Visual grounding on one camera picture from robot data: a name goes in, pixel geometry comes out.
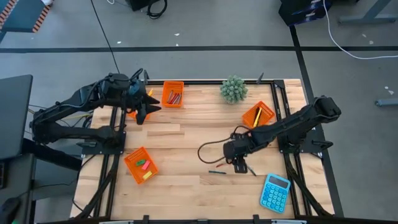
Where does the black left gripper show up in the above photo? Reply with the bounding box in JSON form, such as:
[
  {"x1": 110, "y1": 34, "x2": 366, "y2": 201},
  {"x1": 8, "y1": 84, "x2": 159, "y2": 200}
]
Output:
[{"x1": 119, "y1": 77, "x2": 162, "y2": 114}]

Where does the blue calculator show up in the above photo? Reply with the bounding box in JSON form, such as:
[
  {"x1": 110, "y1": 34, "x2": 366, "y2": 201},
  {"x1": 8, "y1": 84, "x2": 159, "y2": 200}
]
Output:
[{"x1": 259, "y1": 173, "x2": 292, "y2": 215}]

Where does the green plant in white pot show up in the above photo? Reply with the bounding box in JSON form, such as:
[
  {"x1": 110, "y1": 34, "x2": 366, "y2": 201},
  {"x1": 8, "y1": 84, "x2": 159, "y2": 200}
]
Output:
[{"x1": 220, "y1": 74, "x2": 249, "y2": 105}]

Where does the dark grey monitor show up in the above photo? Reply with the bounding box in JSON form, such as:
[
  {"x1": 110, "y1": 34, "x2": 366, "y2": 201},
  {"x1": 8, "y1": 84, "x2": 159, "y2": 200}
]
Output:
[{"x1": 0, "y1": 74, "x2": 34, "y2": 161}]

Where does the black desk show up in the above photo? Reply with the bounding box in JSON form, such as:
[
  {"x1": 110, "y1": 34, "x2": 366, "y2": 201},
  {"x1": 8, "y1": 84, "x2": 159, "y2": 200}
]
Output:
[{"x1": 0, "y1": 138, "x2": 83, "y2": 224}]

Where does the black and blue box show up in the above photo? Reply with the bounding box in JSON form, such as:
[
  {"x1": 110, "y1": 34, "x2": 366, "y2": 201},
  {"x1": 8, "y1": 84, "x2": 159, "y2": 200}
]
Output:
[{"x1": 277, "y1": 0, "x2": 333, "y2": 27}]

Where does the grey mat with striped edge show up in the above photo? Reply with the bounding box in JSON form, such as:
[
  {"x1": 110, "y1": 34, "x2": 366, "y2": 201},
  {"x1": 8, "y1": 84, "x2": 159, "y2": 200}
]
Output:
[{"x1": 0, "y1": 0, "x2": 56, "y2": 34}]

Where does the grey metal bar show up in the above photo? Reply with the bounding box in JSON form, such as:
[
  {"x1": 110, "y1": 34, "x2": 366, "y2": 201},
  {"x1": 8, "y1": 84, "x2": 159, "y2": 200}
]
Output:
[{"x1": 374, "y1": 98, "x2": 398, "y2": 108}]

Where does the black computer mouse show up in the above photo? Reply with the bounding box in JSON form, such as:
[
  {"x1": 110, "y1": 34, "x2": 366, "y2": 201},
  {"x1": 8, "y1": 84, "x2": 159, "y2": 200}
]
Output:
[{"x1": 0, "y1": 197, "x2": 22, "y2": 224}]

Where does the grey metal table leg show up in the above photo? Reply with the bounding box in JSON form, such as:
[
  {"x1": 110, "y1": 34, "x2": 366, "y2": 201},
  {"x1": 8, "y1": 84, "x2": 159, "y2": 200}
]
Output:
[{"x1": 338, "y1": 0, "x2": 398, "y2": 25}]

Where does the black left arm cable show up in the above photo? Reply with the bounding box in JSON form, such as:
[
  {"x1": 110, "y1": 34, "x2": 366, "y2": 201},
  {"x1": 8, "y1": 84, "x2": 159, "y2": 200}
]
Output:
[{"x1": 129, "y1": 68, "x2": 144, "y2": 82}]

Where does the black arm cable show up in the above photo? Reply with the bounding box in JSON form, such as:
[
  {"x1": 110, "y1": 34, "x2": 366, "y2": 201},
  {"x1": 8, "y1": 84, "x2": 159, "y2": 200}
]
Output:
[
  {"x1": 129, "y1": 68, "x2": 144, "y2": 82},
  {"x1": 197, "y1": 124, "x2": 252, "y2": 165}
]

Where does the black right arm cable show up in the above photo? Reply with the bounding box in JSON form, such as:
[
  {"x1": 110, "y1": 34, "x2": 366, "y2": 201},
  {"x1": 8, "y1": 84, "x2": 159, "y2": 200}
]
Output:
[{"x1": 197, "y1": 124, "x2": 252, "y2": 165}]

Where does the black metal table frame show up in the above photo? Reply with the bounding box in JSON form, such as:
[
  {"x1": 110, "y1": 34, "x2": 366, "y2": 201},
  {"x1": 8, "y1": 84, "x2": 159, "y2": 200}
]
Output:
[{"x1": 70, "y1": 70, "x2": 345, "y2": 224}]

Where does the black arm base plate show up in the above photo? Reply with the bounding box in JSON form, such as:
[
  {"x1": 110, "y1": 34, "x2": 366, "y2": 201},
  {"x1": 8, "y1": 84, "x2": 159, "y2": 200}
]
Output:
[
  {"x1": 276, "y1": 126, "x2": 334, "y2": 154},
  {"x1": 81, "y1": 130, "x2": 127, "y2": 156}
]

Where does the yellow floor cable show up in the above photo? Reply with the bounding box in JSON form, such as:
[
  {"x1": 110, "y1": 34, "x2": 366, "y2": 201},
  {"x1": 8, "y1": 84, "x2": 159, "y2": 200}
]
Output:
[{"x1": 60, "y1": 112, "x2": 94, "y2": 121}]

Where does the thin black cable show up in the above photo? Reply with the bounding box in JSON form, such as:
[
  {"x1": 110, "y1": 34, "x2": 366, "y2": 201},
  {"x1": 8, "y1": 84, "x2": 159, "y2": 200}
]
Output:
[{"x1": 90, "y1": 0, "x2": 121, "y2": 74}]

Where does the coiled black cable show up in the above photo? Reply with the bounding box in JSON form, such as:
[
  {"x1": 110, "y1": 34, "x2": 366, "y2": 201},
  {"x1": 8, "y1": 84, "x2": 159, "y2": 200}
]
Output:
[{"x1": 146, "y1": 0, "x2": 169, "y2": 20}]

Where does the white floor cable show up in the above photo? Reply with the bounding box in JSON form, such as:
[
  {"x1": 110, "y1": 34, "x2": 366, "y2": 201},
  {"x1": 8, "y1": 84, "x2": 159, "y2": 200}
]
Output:
[{"x1": 322, "y1": 0, "x2": 398, "y2": 60}]

